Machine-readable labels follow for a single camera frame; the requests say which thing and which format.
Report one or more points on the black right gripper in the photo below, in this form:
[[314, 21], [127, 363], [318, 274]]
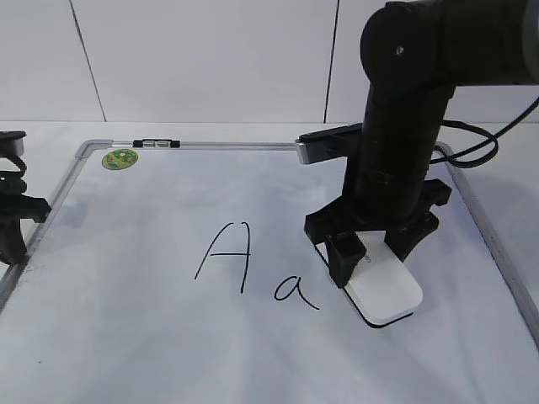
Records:
[[339, 220]]

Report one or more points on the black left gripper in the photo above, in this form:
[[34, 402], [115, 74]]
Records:
[[13, 209]]

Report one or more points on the white board eraser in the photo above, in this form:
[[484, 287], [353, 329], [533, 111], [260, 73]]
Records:
[[381, 290]]

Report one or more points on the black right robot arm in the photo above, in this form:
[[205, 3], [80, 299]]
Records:
[[415, 55]]

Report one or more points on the round green magnet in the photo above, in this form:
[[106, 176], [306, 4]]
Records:
[[119, 159]]

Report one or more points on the black marker clip holder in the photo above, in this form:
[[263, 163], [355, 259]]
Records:
[[156, 144]]

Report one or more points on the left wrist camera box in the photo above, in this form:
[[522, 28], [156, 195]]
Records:
[[12, 143]]

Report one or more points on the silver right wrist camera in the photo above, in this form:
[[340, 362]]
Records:
[[330, 144]]

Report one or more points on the white board with grey frame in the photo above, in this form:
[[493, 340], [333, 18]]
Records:
[[188, 278]]

